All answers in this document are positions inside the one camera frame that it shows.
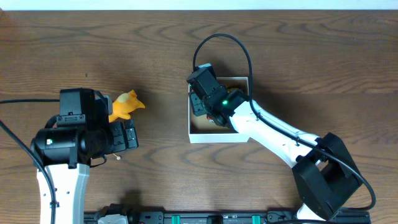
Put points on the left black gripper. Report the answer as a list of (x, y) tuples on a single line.
[(125, 134)]

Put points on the yellow grey toy truck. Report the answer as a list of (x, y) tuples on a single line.
[(230, 90)]

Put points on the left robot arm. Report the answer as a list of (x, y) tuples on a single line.
[(66, 154)]

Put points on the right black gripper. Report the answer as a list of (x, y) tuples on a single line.
[(199, 108)]

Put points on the cream pellet drum toy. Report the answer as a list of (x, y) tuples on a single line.
[(116, 156)]

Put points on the white cardboard box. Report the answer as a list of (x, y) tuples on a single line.
[(201, 130)]

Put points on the red toy fire truck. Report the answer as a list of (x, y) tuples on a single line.
[(210, 119)]

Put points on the orange rubber animal toy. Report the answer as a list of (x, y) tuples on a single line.
[(124, 105)]

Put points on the black mounting rail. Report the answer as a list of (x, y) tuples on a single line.
[(116, 213)]

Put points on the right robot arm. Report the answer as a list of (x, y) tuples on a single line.
[(325, 174)]

